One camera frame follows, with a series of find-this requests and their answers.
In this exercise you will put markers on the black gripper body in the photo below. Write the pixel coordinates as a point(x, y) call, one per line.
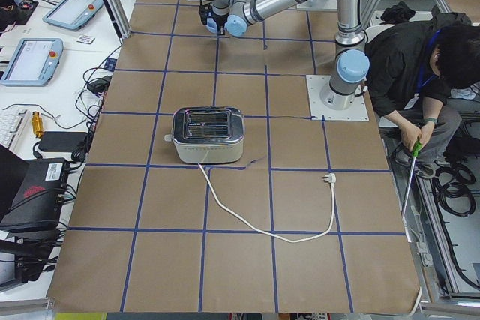
point(219, 19)

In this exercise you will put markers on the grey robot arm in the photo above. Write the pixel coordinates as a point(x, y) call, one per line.
point(351, 64)

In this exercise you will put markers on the cream chrome toaster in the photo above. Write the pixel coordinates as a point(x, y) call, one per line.
point(208, 134)

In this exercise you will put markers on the upper teach pendant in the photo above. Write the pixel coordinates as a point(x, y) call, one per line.
point(73, 14)

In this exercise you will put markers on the teach pendant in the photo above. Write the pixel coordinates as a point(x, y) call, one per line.
point(34, 62)
point(73, 14)

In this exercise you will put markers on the lower teach pendant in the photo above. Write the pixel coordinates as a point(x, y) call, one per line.
point(34, 62)

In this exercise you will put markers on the person in black jacket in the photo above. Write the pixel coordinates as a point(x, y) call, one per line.
point(414, 66)

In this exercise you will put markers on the flat black power brick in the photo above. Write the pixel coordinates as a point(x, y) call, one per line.
point(58, 141)

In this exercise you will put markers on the yellow connector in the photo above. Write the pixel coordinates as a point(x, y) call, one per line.
point(37, 125)

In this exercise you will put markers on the white keyboard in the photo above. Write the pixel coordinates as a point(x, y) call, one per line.
point(13, 124)

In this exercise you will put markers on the black red computer box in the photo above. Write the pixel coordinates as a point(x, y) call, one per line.
point(30, 191)

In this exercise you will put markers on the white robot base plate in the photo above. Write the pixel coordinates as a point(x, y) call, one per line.
point(327, 105)

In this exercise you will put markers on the green handled grabber stick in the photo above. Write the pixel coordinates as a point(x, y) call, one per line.
point(414, 154)

